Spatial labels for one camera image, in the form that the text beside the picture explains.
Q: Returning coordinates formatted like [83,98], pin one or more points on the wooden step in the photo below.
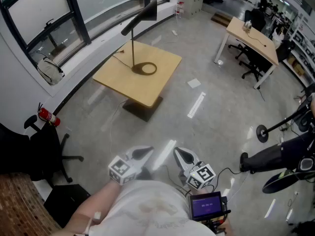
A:
[221,19]

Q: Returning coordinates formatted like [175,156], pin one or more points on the person's black shoe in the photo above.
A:
[145,174]

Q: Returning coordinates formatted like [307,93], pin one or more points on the square wooden table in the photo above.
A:
[147,87]

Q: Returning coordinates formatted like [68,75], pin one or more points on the white metal shelf rack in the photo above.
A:
[302,58]

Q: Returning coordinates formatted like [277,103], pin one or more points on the black monitor mount rig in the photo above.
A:
[216,226]

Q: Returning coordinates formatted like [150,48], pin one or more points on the red fire extinguisher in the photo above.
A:
[49,117]

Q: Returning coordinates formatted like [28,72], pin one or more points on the black desk lamp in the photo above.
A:
[147,12]

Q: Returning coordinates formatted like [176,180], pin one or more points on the beige backpack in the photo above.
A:
[50,71]

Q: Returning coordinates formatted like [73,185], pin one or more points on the black flat box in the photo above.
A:
[66,200]

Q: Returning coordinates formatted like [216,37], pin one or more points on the red capped bottle pack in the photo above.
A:
[179,7]

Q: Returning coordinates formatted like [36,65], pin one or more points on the black round-base stand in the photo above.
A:
[262,133]

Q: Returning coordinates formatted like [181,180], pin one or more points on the person's left forearm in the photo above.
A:
[93,205]

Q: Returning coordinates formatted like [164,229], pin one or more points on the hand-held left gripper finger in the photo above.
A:
[137,148]
[145,157]

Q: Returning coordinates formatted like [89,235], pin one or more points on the small black monitor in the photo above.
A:
[205,206]

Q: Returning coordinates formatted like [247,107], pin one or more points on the silver kettle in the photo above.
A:
[246,26]

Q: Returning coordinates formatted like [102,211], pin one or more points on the person's white shirt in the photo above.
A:
[147,205]

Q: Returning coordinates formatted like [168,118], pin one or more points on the black office chair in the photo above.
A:
[256,18]
[253,70]
[285,49]
[44,146]

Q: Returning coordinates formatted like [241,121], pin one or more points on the white power strip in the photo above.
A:
[282,140]
[174,33]

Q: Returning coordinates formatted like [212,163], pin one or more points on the white paper sheet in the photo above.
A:
[194,83]

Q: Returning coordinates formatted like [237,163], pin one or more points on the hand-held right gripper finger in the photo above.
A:
[192,157]
[178,160]

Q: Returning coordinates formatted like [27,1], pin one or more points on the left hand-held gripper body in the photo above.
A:
[120,168]

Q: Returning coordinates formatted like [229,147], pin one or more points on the black framed window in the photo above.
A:
[78,16]

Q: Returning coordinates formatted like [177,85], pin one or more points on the long wooden white-legged desk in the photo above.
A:
[236,31]

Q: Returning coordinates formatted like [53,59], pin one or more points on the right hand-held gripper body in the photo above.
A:
[201,176]

